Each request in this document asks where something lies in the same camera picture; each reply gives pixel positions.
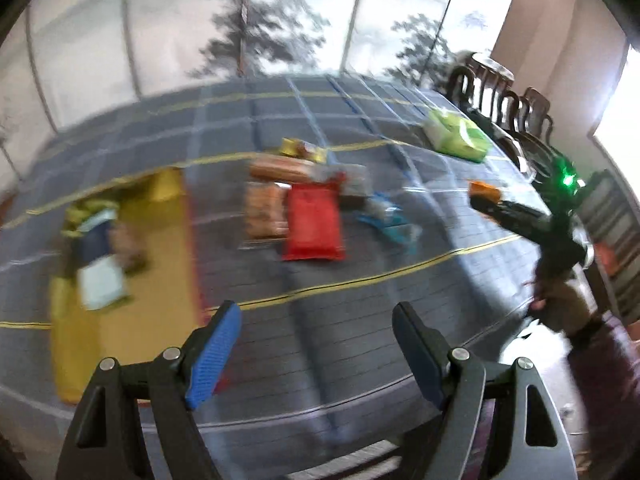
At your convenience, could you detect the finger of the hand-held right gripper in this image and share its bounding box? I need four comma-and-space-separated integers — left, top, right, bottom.
482, 209, 551, 247
470, 194, 553, 222

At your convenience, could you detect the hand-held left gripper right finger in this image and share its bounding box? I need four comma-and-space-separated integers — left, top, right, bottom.
392, 302, 576, 480

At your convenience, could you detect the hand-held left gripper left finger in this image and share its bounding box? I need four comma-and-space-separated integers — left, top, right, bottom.
55, 300, 243, 480

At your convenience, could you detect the orange snack packet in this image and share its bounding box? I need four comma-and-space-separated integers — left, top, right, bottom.
468, 181, 502, 202

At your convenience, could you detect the gold tray with red rim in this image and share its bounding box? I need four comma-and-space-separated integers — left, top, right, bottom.
50, 167, 207, 406

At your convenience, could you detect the clear bag of orange puffs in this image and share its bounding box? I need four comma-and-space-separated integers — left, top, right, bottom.
249, 155, 323, 184
242, 182, 292, 250

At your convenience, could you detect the small yellow snack packet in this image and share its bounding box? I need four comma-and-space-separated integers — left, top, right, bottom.
278, 138, 328, 163

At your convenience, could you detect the person's right forearm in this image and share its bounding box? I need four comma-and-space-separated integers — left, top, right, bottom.
567, 310, 640, 441

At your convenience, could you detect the person's right hand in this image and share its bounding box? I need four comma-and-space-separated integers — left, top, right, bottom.
525, 270, 598, 333

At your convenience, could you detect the dark slatted furniture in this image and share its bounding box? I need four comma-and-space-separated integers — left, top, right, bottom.
577, 169, 640, 313

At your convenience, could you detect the dark wooden chair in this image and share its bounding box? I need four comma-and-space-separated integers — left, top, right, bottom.
512, 86, 557, 171
446, 62, 482, 111
479, 82, 522, 128

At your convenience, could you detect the green snack bag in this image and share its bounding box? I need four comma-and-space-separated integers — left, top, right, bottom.
424, 108, 492, 163

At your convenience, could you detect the clear snack packet blue edge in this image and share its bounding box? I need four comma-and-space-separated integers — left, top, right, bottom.
357, 192, 403, 223

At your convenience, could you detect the small brown snack packet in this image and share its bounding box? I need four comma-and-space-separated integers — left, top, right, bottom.
111, 224, 147, 273

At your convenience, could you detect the navy and white snack packet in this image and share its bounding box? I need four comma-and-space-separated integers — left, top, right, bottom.
74, 212, 132, 311

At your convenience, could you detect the dark snack packet red label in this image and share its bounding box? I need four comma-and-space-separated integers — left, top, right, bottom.
337, 164, 373, 208

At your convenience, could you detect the green snack packet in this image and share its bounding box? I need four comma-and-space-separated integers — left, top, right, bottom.
61, 199, 121, 235

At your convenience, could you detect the painted folding screen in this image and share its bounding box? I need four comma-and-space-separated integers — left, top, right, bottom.
0, 0, 523, 201

